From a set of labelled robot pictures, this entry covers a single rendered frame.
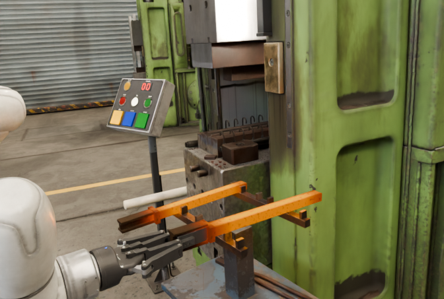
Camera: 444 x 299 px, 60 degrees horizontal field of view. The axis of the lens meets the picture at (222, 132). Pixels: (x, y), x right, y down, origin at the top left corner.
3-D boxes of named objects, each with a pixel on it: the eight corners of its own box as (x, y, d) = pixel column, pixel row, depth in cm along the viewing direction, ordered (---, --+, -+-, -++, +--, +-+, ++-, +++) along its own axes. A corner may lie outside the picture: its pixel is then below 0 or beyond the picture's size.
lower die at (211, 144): (218, 158, 154) (217, 137, 152) (198, 146, 171) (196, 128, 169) (302, 140, 172) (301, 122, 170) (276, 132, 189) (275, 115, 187)
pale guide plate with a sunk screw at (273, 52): (279, 94, 130) (278, 42, 126) (264, 91, 138) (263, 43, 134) (284, 93, 131) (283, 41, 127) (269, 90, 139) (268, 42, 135)
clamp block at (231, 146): (232, 166, 143) (231, 148, 142) (222, 160, 151) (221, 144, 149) (259, 160, 148) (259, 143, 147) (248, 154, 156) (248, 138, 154)
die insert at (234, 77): (232, 81, 155) (230, 66, 153) (223, 80, 161) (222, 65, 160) (292, 74, 167) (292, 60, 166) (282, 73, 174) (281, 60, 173)
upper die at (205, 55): (212, 68, 146) (211, 43, 143) (192, 66, 163) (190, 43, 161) (301, 60, 164) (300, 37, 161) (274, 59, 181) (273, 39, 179)
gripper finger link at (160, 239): (124, 268, 74) (121, 265, 75) (173, 247, 81) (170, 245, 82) (122, 249, 73) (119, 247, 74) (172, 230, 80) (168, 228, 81)
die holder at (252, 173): (227, 279, 149) (221, 170, 139) (190, 237, 182) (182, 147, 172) (337, 239, 173) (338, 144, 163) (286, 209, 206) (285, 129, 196)
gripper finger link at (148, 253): (124, 251, 72) (126, 255, 71) (178, 234, 78) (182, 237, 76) (126, 270, 73) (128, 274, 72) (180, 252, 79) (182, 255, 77)
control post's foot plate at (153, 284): (154, 296, 215) (152, 282, 213) (143, 276, 234) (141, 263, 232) (189, 283, 224) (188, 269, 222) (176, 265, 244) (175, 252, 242)
